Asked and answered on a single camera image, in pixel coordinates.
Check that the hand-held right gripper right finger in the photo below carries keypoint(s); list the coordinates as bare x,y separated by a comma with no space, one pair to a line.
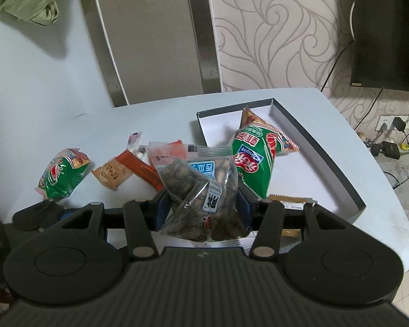
244,209

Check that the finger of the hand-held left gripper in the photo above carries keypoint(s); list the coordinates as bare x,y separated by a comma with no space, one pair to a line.
37,216

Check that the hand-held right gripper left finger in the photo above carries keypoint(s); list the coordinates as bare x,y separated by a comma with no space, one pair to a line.
162,209

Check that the small dark figurine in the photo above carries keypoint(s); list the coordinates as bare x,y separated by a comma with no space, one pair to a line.
191,184

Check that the red clear snack packet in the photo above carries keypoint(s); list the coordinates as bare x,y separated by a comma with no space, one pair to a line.
167,153

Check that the tan biscuit packet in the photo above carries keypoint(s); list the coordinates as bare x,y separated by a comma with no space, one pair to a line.
110,175

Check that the black shallow box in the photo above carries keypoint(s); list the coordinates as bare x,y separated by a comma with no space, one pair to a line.
225,122

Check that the green shrimp chip bag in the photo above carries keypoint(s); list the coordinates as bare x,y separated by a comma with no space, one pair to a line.
255,163
59,177

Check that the golden wafer packet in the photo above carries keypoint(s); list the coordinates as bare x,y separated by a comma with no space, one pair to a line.
293,199

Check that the pink clear candy packet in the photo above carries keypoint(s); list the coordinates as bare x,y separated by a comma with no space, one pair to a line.
133,139

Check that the black power adapter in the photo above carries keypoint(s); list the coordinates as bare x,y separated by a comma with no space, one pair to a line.
387,150

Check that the grey chair back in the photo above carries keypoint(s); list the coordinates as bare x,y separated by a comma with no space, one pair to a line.
150,41

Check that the black plug charger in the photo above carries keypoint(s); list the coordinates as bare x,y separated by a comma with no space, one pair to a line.
399,124

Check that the black television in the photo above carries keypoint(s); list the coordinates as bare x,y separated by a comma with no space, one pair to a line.
385,34

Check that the white wall outlet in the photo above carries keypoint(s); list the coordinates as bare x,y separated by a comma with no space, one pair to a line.
378,120

